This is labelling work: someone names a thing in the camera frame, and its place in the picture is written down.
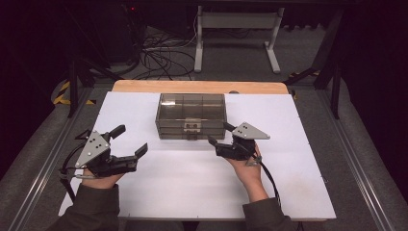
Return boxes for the yellow black hazard tape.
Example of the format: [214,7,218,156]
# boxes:
[52,80,97,106]
[287,70,321,100]

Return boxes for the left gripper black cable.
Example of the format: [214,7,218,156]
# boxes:
[59,129,94,203]

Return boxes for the aluminium floor rail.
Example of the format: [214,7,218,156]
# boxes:
[316,90,398,231]
[8,86,94,231]

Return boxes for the tangle of floor cables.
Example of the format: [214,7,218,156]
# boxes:
[128,18,197,81]

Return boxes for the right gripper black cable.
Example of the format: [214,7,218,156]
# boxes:
[253,153,283,208]

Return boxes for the person's left hand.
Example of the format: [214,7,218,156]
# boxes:
[81,172,124,191]

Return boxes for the black metal stand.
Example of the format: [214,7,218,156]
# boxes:
[65,56,126,119]
[283,9,344,120]

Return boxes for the white metal stand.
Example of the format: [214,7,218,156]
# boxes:
[193,5,286,75]

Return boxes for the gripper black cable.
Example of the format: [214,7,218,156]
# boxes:
[253,153,283,208]
[59,129,94,203]

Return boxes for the smoked transparent drawer box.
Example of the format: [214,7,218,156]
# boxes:
[155,92,228,141]

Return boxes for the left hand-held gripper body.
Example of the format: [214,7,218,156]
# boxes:
[75,130,118,178]

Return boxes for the person's right hand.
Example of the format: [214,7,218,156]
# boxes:
[225,142,266,196]

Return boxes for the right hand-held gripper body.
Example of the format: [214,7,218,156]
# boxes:
[229,121,271,161]

